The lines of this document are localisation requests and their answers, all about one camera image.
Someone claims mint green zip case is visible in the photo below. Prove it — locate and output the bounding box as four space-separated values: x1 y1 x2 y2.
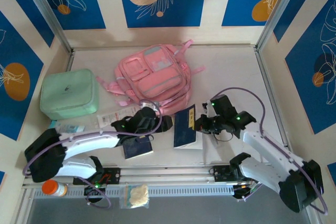
39 68 100 120

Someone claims small navy blue book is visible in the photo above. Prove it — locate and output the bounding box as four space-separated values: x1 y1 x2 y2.
122 140 154 160

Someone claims orange lid bottle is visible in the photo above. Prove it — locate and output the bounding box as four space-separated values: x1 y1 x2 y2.
41 179 68 197

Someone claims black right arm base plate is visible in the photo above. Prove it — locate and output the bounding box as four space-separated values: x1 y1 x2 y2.
213 165 260 183

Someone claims large navy blue book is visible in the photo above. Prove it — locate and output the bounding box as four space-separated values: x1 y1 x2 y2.
173 104 203 150

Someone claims grey slotted cable duct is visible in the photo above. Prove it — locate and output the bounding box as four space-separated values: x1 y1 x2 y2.
34 185 234 199

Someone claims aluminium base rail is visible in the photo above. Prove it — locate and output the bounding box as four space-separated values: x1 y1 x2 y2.
22 161 312 188

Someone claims white tube with red print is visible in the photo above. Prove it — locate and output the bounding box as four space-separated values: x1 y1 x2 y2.
96 107 140 128

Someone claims aluminium frame post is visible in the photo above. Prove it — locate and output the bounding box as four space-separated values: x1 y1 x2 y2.
19 0 73 53
256 0 305 51

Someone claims light blue tissue packet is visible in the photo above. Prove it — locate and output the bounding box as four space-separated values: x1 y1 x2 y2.
48 120 87 133

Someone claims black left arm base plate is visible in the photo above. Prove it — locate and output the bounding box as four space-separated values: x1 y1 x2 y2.
72 166 121 185

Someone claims pink school backpack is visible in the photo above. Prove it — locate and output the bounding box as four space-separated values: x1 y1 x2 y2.
96 39 206 116

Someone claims clear bag with cream contents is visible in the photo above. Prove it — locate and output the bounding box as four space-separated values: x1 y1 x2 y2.
119 184 150 209

